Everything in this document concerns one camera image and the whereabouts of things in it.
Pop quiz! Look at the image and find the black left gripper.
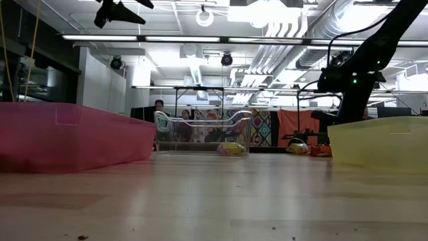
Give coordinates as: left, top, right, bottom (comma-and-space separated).
93, 0, 155, 29

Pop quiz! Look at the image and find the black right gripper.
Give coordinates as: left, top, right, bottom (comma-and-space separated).
310, 63, 388, 127

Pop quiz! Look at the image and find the orange candy packet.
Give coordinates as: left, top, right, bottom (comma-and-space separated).
309, 144, 332, 157

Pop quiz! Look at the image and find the yellow candy packet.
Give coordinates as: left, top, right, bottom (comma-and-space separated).
217, 142, 246, 156
286, 143, 310, 156

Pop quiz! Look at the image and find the orange hanging cloth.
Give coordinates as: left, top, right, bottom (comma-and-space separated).
277, 109, 321, 147

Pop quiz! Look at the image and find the yellow plastic bin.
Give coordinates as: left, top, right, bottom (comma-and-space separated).
327, 116, 428, 174

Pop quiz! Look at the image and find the black ceiling spotlight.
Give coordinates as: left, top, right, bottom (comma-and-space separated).
109, 56, 123, 71
220, 52, 234, 67
328, 50, 350, 68

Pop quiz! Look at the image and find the colourful diamond quilt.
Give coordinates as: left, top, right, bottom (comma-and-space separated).
249, 108, 273, 147

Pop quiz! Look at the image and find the black overhead light bar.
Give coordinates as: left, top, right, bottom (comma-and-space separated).
62, 33, 428, 48

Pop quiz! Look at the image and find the floral patterned cloth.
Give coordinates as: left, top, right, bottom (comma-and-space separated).
193, 107, 251, 143

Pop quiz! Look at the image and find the clear plastic bin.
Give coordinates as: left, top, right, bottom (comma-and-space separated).
153, 110, 253, 157

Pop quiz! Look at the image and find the pink plastic bin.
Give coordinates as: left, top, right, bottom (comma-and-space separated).
0, 102, 157, 175

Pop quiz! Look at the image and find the black metal frame stand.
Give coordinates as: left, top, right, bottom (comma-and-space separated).
173, 86, 225, 118
296, 88, 346, 135

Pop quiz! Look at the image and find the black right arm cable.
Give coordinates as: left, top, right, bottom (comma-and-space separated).
296, 11, 394, 101

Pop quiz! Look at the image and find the white ring ceiling lamp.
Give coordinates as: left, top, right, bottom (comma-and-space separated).
195, 8, 215, 28

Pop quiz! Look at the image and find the black aluminium table frame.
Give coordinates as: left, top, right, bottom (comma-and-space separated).
152, 142, 292, 155

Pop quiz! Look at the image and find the silver spiral air duct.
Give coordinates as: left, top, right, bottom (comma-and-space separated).
296, 0, 385, 70

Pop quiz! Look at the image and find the yellow extension cable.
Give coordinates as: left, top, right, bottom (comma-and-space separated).
0, 0, 41, 103

